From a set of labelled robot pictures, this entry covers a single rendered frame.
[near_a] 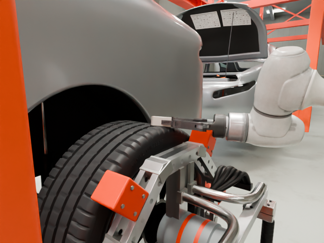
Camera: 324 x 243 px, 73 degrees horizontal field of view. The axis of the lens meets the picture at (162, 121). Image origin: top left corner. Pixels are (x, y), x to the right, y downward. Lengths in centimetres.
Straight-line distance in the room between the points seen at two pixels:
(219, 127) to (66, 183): 45
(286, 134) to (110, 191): 49
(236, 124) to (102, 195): 41
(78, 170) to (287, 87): 56
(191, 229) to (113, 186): 30
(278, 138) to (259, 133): 5
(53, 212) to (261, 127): 59
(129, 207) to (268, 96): 43
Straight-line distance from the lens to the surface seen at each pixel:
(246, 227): 62
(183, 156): 64
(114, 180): 49
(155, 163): 57
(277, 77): 60
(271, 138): 69
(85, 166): 63
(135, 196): 50
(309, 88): 61
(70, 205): 60
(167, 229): 72
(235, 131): 67
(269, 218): 80
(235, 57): 411
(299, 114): 414
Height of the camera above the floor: 132
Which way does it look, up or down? 10 degrees down
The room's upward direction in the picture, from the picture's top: straight up
